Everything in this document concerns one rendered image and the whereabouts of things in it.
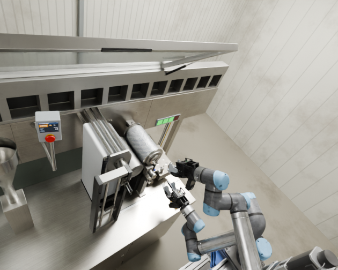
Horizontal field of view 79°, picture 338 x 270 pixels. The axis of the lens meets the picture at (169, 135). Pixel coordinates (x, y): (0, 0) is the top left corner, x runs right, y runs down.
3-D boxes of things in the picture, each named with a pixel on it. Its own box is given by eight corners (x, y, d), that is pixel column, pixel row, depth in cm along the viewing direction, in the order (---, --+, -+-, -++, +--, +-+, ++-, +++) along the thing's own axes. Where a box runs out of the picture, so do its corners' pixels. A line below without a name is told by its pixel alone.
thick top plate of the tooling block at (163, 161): (158, 180, 151) (160, 175, 147) (131, 143, 169) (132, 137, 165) (174, 172, 161) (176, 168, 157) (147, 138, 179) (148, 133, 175)
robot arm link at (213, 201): (229, 217, 88) (233, 192, 88) (206, 217, 85) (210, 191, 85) (220, 210, 96) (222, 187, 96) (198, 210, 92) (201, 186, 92)
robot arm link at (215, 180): (218, 193, 83) (220, 172, 83) (198, 186, 91) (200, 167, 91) (229, 192, 88) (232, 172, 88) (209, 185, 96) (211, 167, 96)
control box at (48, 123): (39, 145, 69) (35, 125, 63) (38, 132, 73) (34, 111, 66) (62, 143, 73) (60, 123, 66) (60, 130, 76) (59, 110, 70)
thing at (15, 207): (10, 241, 105) (-27, 183, 68) (4, 218, 112) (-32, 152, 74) (41, 227, 114) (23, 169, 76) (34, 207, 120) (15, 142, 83)
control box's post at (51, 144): (52, 171, 86) (48, 138, 72) (51, 167, 86) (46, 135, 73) (57, 169, 87) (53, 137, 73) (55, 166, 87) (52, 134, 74)
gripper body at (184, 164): (184, 157, 107) (202, 161, 98) (186, 172, 109) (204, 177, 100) (174, 162, 103) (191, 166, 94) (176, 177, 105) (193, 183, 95)
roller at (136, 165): (125, 180, 126) (128, 169, 119) (107, 151, 138) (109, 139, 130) (141, 173, 134) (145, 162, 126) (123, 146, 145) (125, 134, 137)
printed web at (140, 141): (99, 205, 132) (107, 157, 99) (85, 177, 143) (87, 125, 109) (148, 182, 155) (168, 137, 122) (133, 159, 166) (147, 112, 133)
